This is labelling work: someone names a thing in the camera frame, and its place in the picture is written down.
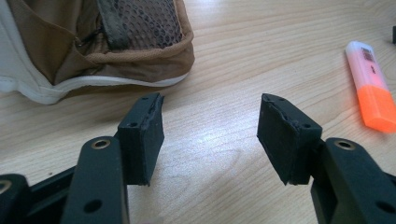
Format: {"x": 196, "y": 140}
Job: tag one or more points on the orange highlighter pen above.
{"x": 372, "y": 90}

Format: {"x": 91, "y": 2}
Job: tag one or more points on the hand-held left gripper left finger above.
{"x": 140, "y": 143}

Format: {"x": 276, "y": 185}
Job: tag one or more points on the brown and white pencil case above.
{"x": 62, "y": 46}

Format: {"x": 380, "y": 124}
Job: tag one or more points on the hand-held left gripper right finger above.
{"x": 289, "y": 140}

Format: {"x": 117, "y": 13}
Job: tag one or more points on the small dark object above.
{"x": 394, "y": 34}

